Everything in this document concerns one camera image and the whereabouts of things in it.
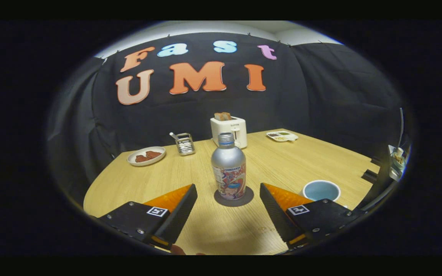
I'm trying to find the dark brown round coaster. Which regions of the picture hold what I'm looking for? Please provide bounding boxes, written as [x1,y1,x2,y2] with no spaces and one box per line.
[214,186,255,207]

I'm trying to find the white divided tray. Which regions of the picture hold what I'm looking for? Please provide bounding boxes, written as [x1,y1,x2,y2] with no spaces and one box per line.
[266,130,299,143]

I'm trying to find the wire utensil holder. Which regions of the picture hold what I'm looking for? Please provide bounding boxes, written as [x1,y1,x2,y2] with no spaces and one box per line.
[169,132,196,156]

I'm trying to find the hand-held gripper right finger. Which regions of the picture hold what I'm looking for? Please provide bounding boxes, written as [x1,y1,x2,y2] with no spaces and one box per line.
[260,182,365,249]

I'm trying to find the wooden table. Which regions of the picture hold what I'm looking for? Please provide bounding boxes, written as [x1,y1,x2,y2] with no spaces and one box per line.
[83,128,381,255]

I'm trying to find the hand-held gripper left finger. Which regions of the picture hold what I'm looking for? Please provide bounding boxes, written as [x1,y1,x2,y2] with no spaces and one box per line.
[97,184,198,251]

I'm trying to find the silver juice bottle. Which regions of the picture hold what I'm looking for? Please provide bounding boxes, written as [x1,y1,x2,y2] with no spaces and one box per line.
[211,132,247,200]

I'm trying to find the white toaster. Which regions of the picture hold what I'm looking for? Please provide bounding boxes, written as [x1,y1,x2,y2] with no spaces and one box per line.
[210,116,248,149]

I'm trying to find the brown food pieces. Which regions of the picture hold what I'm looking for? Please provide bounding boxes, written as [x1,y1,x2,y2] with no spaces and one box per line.
[135,151,162,163]

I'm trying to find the white cup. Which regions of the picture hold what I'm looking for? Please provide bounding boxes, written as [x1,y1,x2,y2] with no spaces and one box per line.
[302,180,341,202]

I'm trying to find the round white plate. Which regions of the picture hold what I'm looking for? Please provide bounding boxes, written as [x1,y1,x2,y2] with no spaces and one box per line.
[127,146,166,166]

